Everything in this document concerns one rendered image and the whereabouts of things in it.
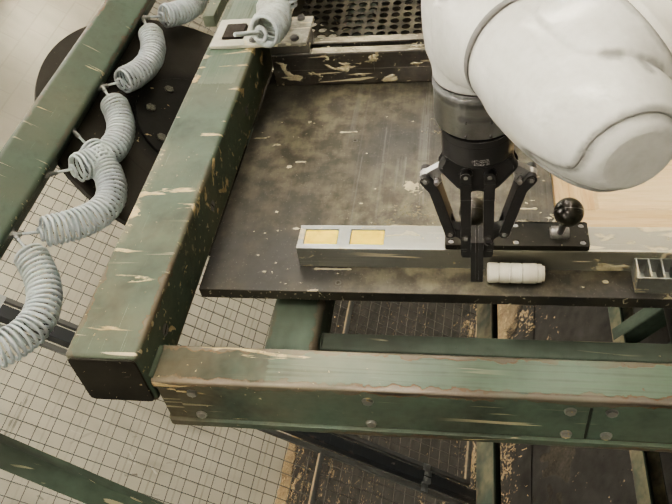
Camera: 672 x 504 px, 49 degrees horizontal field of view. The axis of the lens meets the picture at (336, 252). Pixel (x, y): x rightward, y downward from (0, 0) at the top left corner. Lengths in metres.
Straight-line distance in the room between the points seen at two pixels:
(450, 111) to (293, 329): 0.49
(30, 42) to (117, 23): 5.45
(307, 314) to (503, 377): 0.33
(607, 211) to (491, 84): 0.61
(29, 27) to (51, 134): 5.92
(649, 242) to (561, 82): 0.60
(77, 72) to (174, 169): 0.73
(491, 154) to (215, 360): 0.45
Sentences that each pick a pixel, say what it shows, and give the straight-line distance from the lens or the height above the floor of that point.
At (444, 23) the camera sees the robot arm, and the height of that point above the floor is 1.75.
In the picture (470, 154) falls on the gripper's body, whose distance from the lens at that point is 0.77.
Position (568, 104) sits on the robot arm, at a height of 1.68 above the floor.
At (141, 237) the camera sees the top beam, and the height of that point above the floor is 1.89.
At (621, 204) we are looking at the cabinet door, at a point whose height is 1.27.
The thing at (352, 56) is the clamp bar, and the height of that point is 1.67.
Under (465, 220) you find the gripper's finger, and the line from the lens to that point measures 0.87.
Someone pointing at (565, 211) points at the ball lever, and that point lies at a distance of 0.98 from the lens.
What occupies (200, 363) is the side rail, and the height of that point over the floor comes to 1.75.
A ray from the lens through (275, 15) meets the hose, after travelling 1.34.
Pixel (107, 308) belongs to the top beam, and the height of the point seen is 1.89.
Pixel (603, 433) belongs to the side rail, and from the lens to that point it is 0.99.
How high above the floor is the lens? 1.92
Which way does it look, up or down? 15 degrees down
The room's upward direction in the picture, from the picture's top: 65 degrees counter-clockwise
